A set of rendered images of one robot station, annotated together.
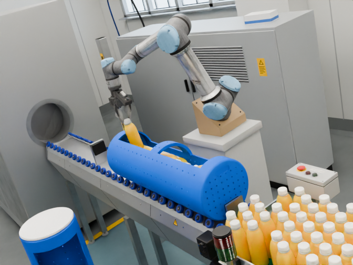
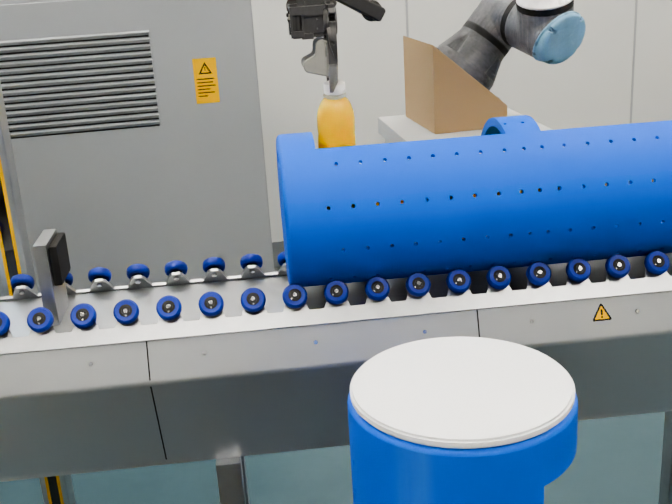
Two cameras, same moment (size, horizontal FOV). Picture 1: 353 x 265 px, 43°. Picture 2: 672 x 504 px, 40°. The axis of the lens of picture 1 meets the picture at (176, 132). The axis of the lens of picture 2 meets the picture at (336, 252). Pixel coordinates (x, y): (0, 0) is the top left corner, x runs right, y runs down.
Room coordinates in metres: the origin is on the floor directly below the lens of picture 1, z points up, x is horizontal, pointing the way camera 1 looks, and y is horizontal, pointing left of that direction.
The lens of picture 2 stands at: (1.69, 1.72, 1.57)
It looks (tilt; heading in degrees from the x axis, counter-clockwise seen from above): 19 degrees down; 297
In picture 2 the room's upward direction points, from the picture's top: 4 degrees counter-clockwise
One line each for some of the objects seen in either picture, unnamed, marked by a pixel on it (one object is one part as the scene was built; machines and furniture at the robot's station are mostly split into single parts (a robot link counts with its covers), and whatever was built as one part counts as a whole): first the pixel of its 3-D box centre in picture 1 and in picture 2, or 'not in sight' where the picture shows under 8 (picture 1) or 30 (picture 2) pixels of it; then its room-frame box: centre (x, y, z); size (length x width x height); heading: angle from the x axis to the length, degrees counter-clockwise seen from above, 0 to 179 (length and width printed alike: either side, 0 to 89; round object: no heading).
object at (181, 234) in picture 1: (129, 189); (220, 363); (2.63, 0.39, 0.79); 2.17 x 0.29 x 0.34; 32
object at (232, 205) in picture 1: (235, 211); not in sight; (1.74, -0.16, 0.99); 0.10 x 0.02 x 0.12; 122
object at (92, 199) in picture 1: (94, 204); not in sight; (3.50, 0.84, 0.31); 0.06 x 0.06 x 0.63; 32
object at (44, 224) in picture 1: (46, 223); (460, 386); (2.02, 0.75, 1.03); 0.28 x 0.28 x 0.01
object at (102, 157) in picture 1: (100, 152); (55, 276); (2.87, 0.54, 1.00); 0.10 x 0.04 x 0.15; 122
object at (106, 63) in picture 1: (110, 68); not in sight; (2.43, 0.26, 1.62); 0.09 x 0.08 x 0.11; 55
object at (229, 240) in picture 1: (223, 238); not in sight; (1.22, -0.06, 1.23); 0.06 x 0.06 x 0.04
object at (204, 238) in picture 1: (210, 245); not in sight; (1.59, -0.02, 0.95); 0.10 x 0.07 x 0.10; 122
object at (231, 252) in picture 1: (226, 250); not in sight; (1.22, -0.06, 1.18); 0.06 x 0.06 x 0.05
